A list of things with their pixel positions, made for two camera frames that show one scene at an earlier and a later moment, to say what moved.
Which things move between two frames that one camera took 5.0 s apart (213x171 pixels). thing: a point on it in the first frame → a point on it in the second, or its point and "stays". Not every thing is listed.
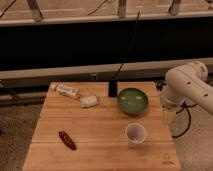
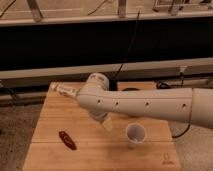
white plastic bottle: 66,90 stays
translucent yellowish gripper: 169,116 → 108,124
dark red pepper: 66,138 stays
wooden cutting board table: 98,132 stays
